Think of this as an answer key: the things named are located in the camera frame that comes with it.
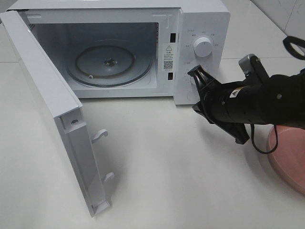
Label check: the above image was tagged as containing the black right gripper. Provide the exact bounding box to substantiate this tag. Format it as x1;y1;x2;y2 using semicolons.
187;65;260;145

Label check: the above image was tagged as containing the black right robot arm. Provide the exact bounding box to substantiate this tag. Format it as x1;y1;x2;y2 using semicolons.
188;65;305;145

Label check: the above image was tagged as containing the black right camera cable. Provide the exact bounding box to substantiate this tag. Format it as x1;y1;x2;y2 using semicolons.
250;35;305;155

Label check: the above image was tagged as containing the white microwave door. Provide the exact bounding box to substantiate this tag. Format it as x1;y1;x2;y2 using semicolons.
0;10;114;217

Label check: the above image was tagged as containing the white microwave oven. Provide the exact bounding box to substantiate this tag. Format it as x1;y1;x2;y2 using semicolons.
5;0;230;105

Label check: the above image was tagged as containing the round door release button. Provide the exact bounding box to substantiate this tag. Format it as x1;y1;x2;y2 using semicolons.
187;91;200;104

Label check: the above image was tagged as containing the upper white power knob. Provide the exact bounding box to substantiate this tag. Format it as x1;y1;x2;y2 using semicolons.
193;36;214;57

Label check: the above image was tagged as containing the pink round plate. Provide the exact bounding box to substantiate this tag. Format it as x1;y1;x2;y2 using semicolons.
267;125;305;195

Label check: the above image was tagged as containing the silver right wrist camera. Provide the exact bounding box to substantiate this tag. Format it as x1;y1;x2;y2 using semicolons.
239;54;270;85

